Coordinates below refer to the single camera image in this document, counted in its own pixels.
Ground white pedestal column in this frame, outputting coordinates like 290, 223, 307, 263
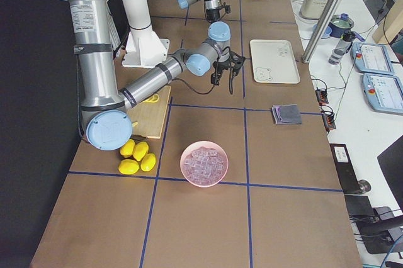
122, 0, 169, 68

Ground lemon top right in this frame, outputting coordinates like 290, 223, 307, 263
132, 142, 149, 161

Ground lemon bottom right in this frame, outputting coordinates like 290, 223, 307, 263
140, 153, 156, 172

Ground yellow lemon slices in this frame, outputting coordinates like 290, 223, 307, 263
143, 93, 160, 103

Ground cream bear tray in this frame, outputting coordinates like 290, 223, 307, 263
249, 39, 300, 84

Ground dark blue saucepan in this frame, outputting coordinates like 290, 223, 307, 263
329, 13, 365, 42

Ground cream toaster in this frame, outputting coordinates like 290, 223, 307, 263
300, 0, 328, 20

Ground pink bowl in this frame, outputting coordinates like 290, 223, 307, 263
180, 141, 229, 187

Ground near teach pendant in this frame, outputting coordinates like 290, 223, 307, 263
361, 73, 402, 115

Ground blue bowl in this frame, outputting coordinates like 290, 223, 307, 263
312, 24, 332, 39

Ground black power strip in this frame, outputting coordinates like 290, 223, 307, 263
330, 143, 360, 194

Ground teach pendant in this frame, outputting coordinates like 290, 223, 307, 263
361, 73, 402, 115
351, 42, 394, 75

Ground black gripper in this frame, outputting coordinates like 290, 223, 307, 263
204, 0, 221, 23
210, 59, 230, 85

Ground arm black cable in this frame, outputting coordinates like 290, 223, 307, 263
169, 46, 240, 95

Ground pile of clear ice cubes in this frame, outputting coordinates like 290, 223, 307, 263
182, 147, 227, 187

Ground wooden cutting board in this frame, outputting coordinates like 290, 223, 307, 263
127, 86, 171, 138

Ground aluminium frame post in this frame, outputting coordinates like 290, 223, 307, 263
301, 0, 341, 64

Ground grey purple folded cloth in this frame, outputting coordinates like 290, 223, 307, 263
272, 104, 302, 125

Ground black usb hub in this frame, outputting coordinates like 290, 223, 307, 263
315, 88, 336, 133

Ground lemon bottom left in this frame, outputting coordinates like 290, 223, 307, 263
118, 159, 140, 175

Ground clear water bottle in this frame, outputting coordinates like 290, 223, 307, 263
328, 30, 356, 65

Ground far teach pendant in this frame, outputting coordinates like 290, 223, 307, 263
351, 42, 394, 75

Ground lemon top left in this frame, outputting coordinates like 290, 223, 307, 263
120, 139, 135, 158

